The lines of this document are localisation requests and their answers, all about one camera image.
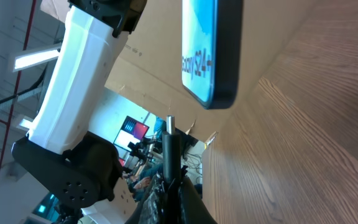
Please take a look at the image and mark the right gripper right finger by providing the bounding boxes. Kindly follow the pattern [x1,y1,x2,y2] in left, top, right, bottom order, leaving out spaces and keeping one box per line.
[178,166,217,224]

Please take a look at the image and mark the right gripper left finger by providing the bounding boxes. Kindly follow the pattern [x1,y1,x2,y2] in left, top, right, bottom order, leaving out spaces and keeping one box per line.
[125,173,168,224]

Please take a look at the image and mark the Samsung Galaxy smartphone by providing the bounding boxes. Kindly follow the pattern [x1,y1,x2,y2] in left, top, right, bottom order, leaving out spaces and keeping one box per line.
[181,0,244,110]

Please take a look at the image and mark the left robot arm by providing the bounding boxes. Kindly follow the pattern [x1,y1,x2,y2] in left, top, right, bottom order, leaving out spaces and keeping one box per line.
[12,0,146,209]

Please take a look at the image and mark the background computer monitor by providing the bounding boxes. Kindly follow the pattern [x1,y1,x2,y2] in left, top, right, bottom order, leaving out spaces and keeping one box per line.
[113,116,149,152]

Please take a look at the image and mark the ceiling light fixture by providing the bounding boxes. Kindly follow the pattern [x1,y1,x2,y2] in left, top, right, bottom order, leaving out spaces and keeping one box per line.
[7,43,62,72]

